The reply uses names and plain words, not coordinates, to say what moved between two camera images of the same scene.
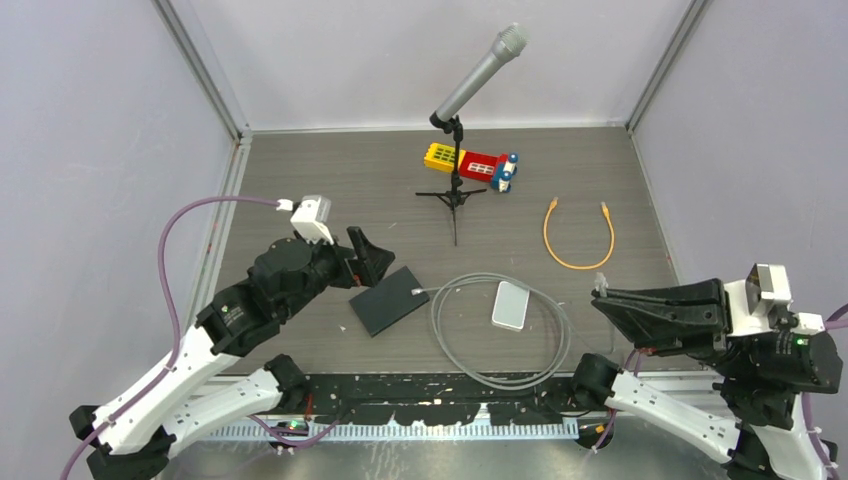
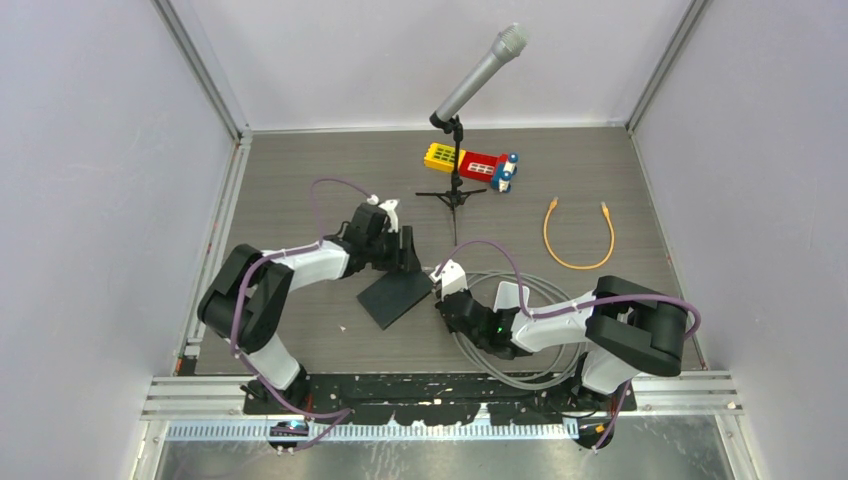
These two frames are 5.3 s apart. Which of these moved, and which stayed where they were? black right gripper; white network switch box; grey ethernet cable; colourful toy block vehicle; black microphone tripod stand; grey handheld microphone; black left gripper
Moved: grey ethernet cable; black right gripper; black left gripper
Stayed: black microphone tripod stand; grey handheld microphone; colourful toy block vehicle; white network switch box
